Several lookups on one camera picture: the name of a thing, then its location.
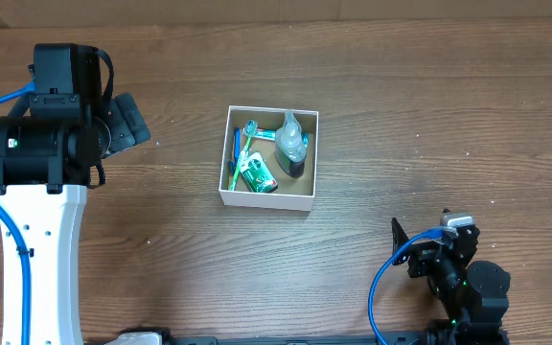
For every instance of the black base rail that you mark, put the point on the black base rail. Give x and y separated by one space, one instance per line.
162 335

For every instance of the green white toothbrush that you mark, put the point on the green white toothbrush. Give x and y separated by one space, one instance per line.
250 130

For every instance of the green Dettol soap bar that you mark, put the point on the green Dettol soap bar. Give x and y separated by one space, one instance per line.
256 174

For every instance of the white cardboard box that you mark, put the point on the white cardboard box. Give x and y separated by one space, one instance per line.
292 193

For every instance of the foam soap pump bottle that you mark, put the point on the foam soap pump bottle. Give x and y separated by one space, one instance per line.
290 149

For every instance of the Colgate toothpaste tube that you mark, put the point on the Colgate toothpaste tube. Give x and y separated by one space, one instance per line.
266 134

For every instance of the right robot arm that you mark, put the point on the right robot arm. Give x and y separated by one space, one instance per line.
473 294

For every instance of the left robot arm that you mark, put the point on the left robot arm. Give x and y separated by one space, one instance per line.
45 170

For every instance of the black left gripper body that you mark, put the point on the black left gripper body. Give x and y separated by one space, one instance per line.
126 121

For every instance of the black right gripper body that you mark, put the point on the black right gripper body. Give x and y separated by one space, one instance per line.
420 259

